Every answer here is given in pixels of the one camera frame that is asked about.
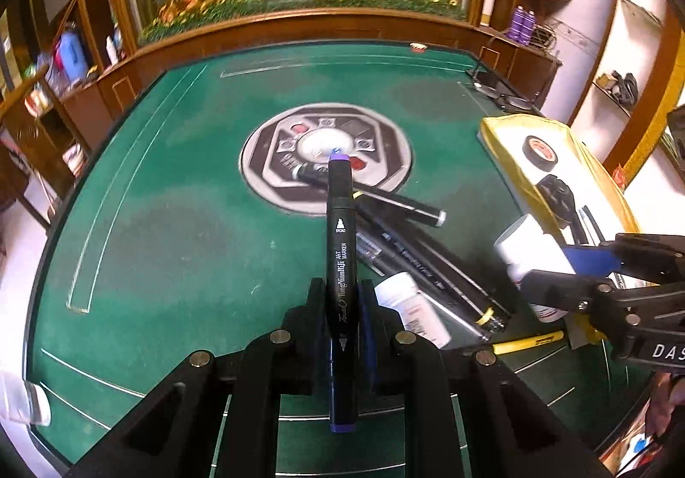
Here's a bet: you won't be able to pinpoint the blue water jug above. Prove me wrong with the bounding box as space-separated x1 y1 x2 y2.
57 30 88 83

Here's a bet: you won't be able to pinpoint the clear ballpoint pen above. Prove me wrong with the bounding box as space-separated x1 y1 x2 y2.
357 228 489 348

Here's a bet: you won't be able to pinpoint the black marker grey cap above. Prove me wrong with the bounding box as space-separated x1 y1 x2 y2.
292 163 447 228

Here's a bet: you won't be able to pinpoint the white bottle QR label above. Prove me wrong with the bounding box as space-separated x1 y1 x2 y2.
375 272 452 348

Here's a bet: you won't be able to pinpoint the gold lined white tray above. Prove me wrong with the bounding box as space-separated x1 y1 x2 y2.
477 112 641 351

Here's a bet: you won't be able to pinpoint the black marker yellow ends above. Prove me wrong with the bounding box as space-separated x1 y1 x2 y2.
353 196 511 333

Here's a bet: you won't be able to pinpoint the round table control panel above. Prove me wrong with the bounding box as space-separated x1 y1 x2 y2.
239 102 413 216

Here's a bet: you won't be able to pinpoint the black tape roll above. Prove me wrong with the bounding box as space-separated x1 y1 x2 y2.
522 135 558 172

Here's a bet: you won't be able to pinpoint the operator right hand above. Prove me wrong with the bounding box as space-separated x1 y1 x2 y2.
646 371 685 437

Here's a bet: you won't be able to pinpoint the purple bottles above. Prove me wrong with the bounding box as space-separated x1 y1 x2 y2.
506 5 536 46

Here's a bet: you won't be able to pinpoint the yellow black pen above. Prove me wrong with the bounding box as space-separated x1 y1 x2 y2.
491 331 564 356

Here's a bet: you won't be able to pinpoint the white bottle green plant label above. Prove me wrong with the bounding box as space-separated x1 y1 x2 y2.
494 214 575 287

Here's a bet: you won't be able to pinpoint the eyeglasses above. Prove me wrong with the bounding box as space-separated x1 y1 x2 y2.
467 40 542 116

